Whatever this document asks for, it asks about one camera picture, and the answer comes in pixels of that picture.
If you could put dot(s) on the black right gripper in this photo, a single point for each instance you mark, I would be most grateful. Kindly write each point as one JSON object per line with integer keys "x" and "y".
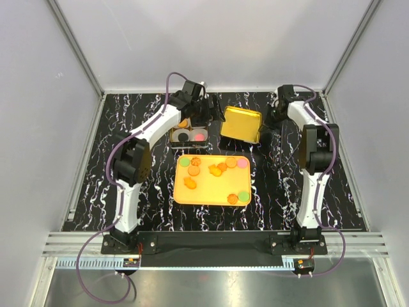
{"x": 267, "y": 121}

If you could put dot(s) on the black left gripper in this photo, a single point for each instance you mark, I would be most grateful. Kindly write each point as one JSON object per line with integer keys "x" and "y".
{"x": 215, "y": 110}

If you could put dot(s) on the gold tin lid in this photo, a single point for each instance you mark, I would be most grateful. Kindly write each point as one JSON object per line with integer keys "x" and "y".
{"x": 241, "y": 124}

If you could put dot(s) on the pink sandwich cookie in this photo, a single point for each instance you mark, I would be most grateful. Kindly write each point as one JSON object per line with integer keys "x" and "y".
{"x": 242, "y": 163}
{"x": 199, "y": 137}

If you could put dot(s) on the black sandwich cookie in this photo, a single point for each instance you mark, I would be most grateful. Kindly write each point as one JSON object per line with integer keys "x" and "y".
{"x": 183, "y": 137}

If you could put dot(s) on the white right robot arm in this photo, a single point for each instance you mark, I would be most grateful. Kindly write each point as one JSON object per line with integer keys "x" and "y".
{"x": 318, "y": 152}

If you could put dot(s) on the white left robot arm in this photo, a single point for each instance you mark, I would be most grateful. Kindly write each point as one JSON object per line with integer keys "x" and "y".
{"x": 129, "y": 163}

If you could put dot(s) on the white paper cup liner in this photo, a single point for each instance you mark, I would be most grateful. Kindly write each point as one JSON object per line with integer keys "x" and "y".
{"x": 197, "y": 131}
{"x": 177, "y": 127}
{"x": 175, "y": 134}

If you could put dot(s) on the dark cookie tin box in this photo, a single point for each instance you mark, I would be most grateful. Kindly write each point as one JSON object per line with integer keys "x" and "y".
{"x": 189, "y": 144}

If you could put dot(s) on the orange swirl cookie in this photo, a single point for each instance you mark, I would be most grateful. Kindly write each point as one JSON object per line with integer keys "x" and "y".
{"x": 232, "y": 199}
{"x": 195, "y": 161}

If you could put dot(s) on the orange round waffle cookie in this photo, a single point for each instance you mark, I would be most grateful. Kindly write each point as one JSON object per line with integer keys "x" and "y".
{"x": 231, "y": 162}

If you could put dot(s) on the green sandwich cookie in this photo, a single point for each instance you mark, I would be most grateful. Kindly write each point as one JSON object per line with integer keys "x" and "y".
{"x": 244, "y": 196}
{"x": 184, "y": 162}

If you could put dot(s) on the orange cat cookie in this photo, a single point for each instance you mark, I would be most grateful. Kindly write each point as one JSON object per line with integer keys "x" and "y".
{"x": 215, "y": 171}

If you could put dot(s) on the yellow plastic tray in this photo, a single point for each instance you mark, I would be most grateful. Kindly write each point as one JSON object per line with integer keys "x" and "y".
{"x": 212, "y": 190}

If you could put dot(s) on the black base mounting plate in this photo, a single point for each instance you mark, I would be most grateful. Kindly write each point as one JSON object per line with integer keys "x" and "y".
{"x": 213, "y": 249}

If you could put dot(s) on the right control board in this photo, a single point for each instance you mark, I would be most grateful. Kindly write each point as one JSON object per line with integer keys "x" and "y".
{"x": 306, "y": 264}

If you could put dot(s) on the control board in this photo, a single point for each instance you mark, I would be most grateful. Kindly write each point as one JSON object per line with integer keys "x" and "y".
{"x": 306, "y": 264}
{"x": 132, "y": 262}

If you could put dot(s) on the left control board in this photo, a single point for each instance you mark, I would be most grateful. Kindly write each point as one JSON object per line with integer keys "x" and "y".
{"x": 132, "y": 262}

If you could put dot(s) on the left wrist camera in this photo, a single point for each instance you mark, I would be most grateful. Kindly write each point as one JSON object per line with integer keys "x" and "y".
{"x": 192, "y": 91}

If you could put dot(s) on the aluminium frame rail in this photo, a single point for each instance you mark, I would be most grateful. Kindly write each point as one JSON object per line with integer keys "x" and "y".
{"x": 358, "y": 244}

